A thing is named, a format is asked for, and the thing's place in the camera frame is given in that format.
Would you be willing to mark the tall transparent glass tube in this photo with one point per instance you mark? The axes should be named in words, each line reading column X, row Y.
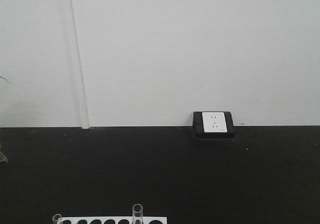
column 137, row 214

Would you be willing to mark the white test tube rack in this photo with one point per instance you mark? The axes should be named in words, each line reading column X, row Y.
column 103, row 220

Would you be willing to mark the short transparent glass tube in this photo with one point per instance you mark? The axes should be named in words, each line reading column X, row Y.
column 57, row 219

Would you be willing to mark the white socket on black base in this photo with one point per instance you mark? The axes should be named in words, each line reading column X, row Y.
column 213, row 125

